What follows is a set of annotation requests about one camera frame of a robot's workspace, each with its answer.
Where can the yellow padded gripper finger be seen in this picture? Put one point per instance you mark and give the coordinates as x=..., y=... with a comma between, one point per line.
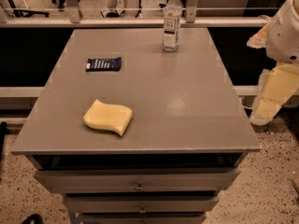
x=275, y=88

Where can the yellow sponge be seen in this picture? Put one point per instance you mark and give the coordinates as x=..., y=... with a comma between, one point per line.
x=107, y=117

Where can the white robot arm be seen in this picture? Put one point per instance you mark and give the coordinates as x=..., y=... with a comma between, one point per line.
x=280, y=38

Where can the clear plastic water bottle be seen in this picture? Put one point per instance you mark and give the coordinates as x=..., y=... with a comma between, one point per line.
x=172, y=14

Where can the grey drawer cabinet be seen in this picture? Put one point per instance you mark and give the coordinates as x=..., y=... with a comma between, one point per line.
x=181, y=148

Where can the black shoe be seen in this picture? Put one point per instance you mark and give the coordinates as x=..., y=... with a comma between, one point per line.
x=33, y=219

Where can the metal railing frame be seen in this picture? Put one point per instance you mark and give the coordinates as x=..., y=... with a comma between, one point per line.
x=85, y=14

